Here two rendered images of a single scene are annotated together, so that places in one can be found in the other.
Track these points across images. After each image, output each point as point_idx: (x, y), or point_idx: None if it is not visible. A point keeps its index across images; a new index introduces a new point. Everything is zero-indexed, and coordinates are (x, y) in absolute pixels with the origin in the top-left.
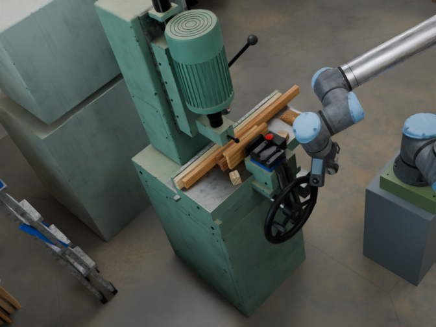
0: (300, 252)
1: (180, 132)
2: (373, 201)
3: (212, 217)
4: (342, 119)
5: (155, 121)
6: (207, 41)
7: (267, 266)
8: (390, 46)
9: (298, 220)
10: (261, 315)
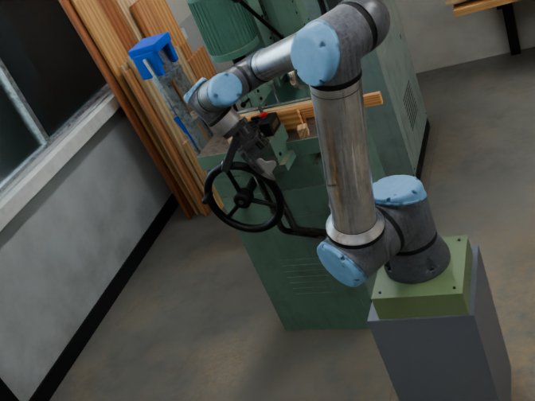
0: (367, 309)
1: None
2: None
3: (200, 164)
4: (203, 94)
5: None
6: None
7: (301, 282)
8: (283, 40)
9: (288, 231)
10: (293, 336)
